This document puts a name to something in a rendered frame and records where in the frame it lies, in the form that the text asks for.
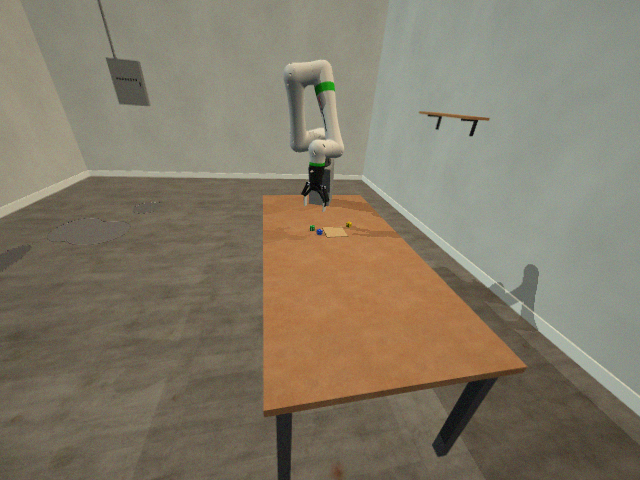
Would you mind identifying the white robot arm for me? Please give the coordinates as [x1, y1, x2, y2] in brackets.
[283, 59, 344, 176]

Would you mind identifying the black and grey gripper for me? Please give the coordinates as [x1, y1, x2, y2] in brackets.
[301, 174, 330, 212]

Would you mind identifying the tan flat mat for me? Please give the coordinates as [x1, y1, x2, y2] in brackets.
[323, 227, 348, 238]

